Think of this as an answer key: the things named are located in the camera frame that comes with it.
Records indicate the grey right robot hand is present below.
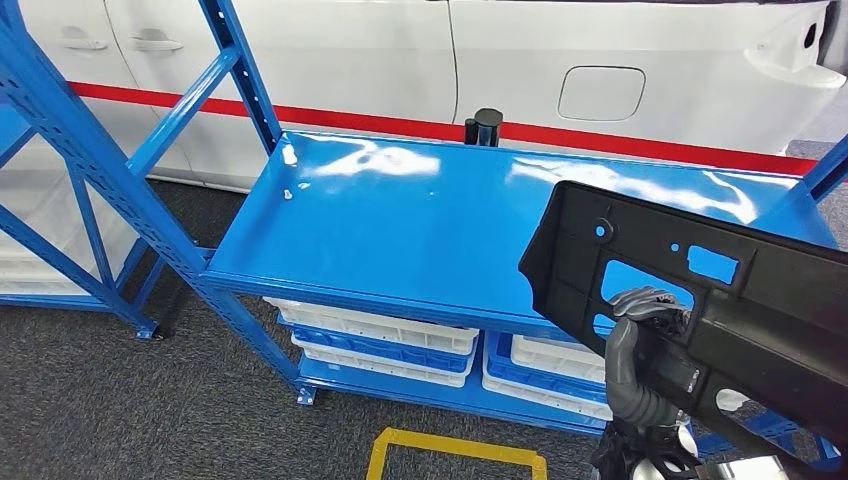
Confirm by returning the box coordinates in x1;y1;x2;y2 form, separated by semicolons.
604;286;694;402

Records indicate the black plastic car part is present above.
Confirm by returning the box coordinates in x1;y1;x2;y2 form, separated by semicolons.
518;180;848;465

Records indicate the blue metal shelf rack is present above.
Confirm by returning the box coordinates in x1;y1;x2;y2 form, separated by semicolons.
0;0;848;465
0;99;167;340

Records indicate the blue plastic bin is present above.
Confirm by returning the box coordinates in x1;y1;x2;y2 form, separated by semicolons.
483;331;614;405
278;314;477;374

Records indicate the yellow floor tape square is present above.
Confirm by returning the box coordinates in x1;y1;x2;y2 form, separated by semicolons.
365;427;549;480

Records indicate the white car body red stripe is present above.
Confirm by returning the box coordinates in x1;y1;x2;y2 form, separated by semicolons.
19;0;848;193

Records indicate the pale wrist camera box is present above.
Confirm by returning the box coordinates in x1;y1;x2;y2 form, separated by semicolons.
698;455;800;480

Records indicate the black cylinder post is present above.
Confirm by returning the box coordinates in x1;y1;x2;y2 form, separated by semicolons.
463;107;505;148

